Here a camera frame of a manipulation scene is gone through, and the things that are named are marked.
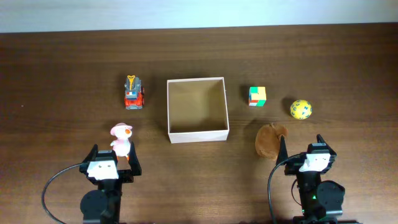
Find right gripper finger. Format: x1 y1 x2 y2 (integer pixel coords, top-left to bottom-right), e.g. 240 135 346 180
317 134 326 144
275 135 288 165

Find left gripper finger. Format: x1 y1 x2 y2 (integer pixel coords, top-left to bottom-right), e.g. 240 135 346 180
82 144 98 163
128 142 142 176

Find brown plush toy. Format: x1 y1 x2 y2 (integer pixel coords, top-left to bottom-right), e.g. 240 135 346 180
255 123 288 161

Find multicolour puzzle cube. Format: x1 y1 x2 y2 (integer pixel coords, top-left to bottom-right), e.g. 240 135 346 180
249 86 267 107

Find red grey toy truck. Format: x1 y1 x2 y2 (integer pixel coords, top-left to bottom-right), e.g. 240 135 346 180
124 75 144 110

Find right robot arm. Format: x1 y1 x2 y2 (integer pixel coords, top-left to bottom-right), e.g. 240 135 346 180
275 134 345 223

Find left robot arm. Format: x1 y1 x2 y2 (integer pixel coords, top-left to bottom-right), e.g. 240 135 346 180
79 144 142 224

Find pink white duck toy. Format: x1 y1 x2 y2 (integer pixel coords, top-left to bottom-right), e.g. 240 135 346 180
110 123 132 159

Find yellow ball blue letters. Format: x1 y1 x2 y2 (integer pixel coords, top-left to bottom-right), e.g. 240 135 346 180
290 100 312 119

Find white open cardboard box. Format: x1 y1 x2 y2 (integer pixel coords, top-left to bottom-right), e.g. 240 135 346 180
167 77 229 144

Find right black cable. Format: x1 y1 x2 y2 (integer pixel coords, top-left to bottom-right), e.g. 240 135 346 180
267 153 308 224

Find black cable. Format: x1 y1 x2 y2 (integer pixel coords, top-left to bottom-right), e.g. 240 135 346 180
41 163 84 224
267 153 308 224

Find left black cable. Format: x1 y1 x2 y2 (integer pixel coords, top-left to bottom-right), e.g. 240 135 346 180
41 163 84 224

